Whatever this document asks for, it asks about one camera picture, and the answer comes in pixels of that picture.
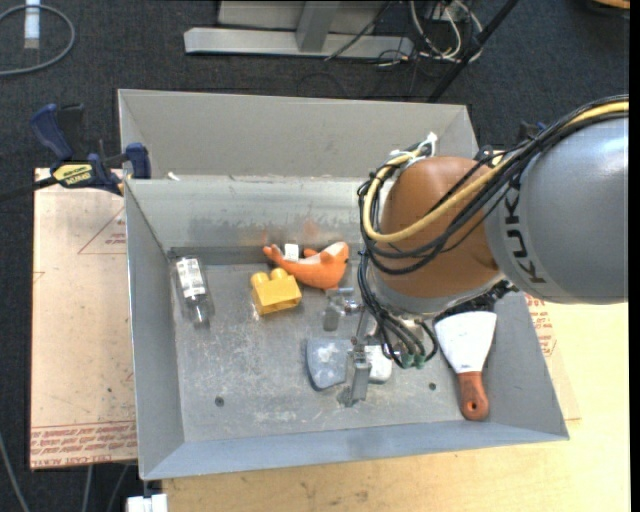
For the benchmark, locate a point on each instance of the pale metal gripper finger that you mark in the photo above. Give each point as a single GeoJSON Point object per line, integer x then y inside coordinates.
{"type": "Point", "coordinates": [358, 377]}
{"type": "Point", "coordinates": [331, 317]}

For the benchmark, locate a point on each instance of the white rounded block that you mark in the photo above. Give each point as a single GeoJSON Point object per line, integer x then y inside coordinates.
{"type": "Point", "coordinates": [381, 367]}

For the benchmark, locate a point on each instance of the grey-blue flat pad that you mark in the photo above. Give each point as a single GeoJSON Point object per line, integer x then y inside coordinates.
{"type": "Point", "coordinates": [324, 362]}

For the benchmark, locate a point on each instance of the orange toy animal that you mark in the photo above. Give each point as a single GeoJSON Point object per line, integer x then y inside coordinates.
{"type": "Point", "coordinates": [320, 270]}

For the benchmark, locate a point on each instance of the yellow toy brick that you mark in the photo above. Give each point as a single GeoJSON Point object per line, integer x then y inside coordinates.
{"type": "Point", "coordinates": [276, 295]}

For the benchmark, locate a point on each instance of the grey metal bin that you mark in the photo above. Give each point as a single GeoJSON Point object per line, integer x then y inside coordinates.
{"type": "Point", "coordinates": [250, 400]}

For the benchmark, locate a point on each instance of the clear plastic bottle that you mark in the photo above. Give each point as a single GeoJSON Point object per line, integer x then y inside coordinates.
{"type": "Point", "coordinates": [192, 287]}

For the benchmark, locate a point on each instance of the brown cardboard board, red print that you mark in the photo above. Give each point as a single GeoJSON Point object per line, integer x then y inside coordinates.
{"type": "Point", "coordinates": [75, 325]}

